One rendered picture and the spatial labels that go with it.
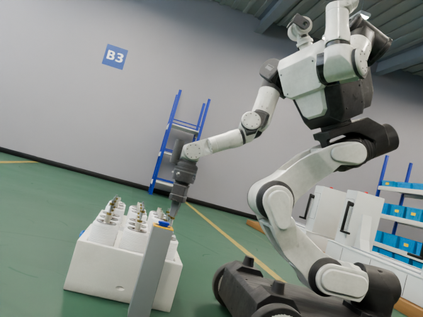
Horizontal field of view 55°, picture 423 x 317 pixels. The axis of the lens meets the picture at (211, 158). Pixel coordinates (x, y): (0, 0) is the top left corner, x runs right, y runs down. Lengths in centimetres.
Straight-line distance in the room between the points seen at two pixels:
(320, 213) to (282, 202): 335
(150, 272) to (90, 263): 25
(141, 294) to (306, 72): 96
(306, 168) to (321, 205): 327
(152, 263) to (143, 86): 675
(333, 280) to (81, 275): 90
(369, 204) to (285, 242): 277
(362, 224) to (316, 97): 275
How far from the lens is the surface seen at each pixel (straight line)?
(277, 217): 144
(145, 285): 142
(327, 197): 480
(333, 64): 121
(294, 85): 157
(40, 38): 836
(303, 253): 156
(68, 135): 798
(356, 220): 417
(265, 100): 166
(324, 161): 152
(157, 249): 139
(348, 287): 161
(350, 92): 156
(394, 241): 789
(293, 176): 150
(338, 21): 126
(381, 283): 171
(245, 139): 159
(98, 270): 154
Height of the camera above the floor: 51
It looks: 3 degrees up
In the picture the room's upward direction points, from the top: 16 degrees clockwise
